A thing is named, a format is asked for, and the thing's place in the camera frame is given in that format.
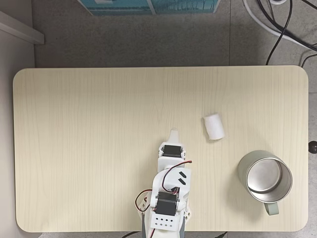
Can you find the steel cup green handle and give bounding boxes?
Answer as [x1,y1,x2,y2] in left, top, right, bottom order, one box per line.
[237,149,293,216]

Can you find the black short cable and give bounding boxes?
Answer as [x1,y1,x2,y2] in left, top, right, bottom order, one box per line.
[301,55,317,67]

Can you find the black long cable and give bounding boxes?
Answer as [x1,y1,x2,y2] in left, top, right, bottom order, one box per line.
[256,0,317,50]
[265,0,293,66]

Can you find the blue printed box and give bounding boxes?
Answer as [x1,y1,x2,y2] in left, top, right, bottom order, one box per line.
[77,0,221,16]

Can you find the white thick cable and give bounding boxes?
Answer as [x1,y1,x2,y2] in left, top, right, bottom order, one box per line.
[242,0,317,52]

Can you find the white dressing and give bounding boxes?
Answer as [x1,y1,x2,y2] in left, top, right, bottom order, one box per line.
[202,112,225,142]

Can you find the white shelf board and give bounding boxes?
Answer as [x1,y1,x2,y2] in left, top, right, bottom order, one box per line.
[0,10,45,45]

